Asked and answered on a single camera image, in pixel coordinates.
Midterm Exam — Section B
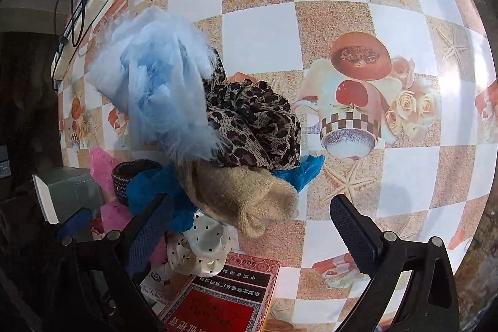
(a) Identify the blue plastic bag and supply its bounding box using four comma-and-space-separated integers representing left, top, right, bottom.
126, 154, 325, 235

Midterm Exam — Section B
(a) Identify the white polka dot scrunchie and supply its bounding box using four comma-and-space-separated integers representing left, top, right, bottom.
165, 209, 240, 278

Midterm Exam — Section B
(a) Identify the beige knitted sock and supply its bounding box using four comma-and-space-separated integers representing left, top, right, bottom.
175, 157, 300, 239

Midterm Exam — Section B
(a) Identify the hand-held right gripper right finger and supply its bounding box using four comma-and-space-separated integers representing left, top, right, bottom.
329, 194, 462, 332

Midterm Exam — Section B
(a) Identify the small white packet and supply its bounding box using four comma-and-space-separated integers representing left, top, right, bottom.
140, 262, 195, 305

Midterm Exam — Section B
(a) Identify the leopard print scarf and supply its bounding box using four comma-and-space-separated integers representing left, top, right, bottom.
200, 52, 302, 171

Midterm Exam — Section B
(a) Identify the light blue fluffy scarf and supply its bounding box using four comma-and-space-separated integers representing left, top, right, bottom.
87, 7, 224, 163

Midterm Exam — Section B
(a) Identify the red cardboard box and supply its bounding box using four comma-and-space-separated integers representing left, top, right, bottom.
157, 252, 281, 332

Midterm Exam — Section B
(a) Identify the black cable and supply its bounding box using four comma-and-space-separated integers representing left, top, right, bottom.
52, 0, 96, 49

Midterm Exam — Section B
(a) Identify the printed checkered tablecloth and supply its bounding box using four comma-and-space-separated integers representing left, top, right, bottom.
56, 0, 498, 332

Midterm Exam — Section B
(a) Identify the grey-green cardboard box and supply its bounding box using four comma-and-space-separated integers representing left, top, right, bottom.
33, 166, 104, 226

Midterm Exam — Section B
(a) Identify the dark knitted headband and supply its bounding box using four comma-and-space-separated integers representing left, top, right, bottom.
111, 160, 164, 206

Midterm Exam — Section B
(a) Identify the pink mesh bath sponge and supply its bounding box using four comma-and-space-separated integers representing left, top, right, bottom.
89, 147, 168, 274

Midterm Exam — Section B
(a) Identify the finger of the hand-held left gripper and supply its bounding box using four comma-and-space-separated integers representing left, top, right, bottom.
56, 208, 94, 239

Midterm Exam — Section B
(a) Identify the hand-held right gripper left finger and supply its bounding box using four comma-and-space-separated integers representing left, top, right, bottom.
43, 193, 175, 332

